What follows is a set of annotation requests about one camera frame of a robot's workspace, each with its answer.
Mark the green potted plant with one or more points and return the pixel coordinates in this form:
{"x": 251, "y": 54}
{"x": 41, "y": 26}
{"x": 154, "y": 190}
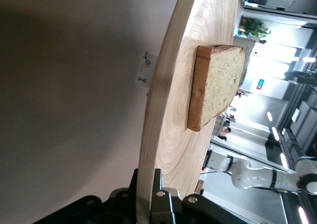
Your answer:
{"x": 256, "y": 28}

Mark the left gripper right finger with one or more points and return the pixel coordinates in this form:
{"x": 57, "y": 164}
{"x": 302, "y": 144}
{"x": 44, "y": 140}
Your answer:
{"x": 162, "y": 206}

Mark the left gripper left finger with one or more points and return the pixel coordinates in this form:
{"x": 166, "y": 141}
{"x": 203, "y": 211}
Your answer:
{"x": 123, "y": 206}

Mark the slice of bread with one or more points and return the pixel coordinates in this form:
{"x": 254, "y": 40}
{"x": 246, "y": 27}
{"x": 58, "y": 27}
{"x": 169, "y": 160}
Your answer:
{"x": 218, "y": 85}

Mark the blue and red sign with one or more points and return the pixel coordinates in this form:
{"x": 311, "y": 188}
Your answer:
{"x": 260, "y": 84}

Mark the round wooden plate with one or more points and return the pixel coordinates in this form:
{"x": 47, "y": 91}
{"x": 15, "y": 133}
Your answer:
{"x": 178, "y": 97}

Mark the seated background person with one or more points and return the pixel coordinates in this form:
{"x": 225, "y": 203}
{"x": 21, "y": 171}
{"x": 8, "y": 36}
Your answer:
{"x": 225, "y": 133}

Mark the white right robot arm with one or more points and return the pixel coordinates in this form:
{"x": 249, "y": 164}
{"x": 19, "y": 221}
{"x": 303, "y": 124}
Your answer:
{"x": 247, "y": 177}

